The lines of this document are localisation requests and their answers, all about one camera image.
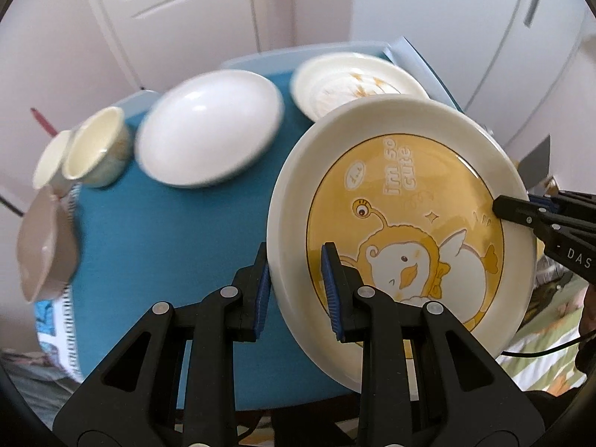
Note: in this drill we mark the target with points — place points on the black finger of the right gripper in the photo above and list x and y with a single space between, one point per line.
528 213

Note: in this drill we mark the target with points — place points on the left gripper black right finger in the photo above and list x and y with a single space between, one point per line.
426 380

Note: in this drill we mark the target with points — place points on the cream cartoon bowl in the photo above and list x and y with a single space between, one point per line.
100 149

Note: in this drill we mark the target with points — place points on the yellow cartoon duck plate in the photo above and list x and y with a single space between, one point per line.
404 188

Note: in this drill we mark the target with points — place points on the beige flower-shaped bowl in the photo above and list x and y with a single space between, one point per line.
47 248

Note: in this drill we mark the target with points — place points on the blue patterned tablecloth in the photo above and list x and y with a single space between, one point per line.
142 242

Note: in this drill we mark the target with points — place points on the white ribbed bowl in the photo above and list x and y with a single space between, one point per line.
48 171

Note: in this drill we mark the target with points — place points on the pink-handled mop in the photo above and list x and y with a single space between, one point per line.
43 122

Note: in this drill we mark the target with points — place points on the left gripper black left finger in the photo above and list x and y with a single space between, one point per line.
169 381

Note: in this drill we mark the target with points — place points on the plain white plate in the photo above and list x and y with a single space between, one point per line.
209 128

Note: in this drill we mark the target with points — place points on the white door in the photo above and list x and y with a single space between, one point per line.
160 43

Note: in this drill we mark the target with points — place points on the cream plate with duck drawing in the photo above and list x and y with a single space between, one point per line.
324 83

